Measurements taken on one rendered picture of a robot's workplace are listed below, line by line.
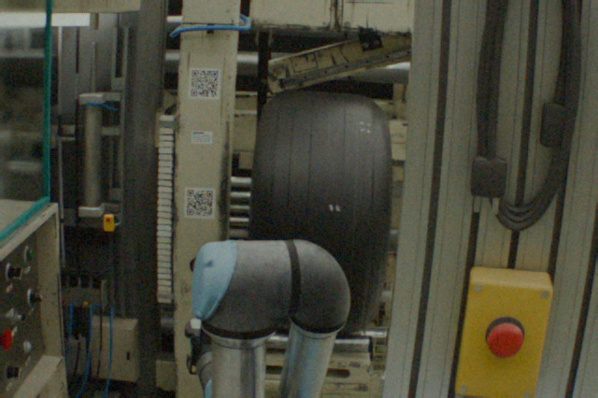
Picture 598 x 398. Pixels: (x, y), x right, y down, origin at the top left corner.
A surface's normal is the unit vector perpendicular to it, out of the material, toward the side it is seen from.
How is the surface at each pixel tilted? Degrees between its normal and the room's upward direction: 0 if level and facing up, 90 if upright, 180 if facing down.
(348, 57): 90
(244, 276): 65
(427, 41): 90
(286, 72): 90
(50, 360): 0
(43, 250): 90
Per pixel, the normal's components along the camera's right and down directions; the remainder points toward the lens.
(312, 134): 0.03, -0.59
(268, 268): 0.23, -0.37
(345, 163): 0.02, -0.37
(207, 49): -0.01, 0.24
